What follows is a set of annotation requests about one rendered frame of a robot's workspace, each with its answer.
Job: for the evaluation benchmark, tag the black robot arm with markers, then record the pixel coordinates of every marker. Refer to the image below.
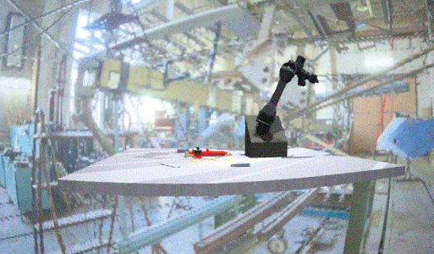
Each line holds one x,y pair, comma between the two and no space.
267,114

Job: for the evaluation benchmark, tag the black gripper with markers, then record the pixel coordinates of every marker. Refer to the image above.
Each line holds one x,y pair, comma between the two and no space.
312,78

